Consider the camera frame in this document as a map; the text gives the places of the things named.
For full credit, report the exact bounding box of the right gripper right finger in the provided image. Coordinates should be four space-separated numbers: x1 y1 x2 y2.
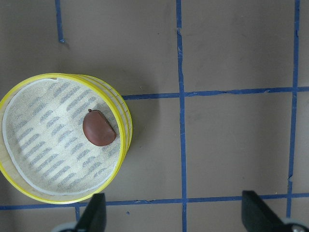
242 190 286 232

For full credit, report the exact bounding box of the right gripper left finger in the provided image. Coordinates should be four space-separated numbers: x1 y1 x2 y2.
74 193 106 232

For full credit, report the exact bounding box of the brown bun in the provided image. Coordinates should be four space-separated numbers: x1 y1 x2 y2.
83 109 117 146

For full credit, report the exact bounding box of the centre yellow bamboo steamer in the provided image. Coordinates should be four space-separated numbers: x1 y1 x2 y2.
0 73 133 204

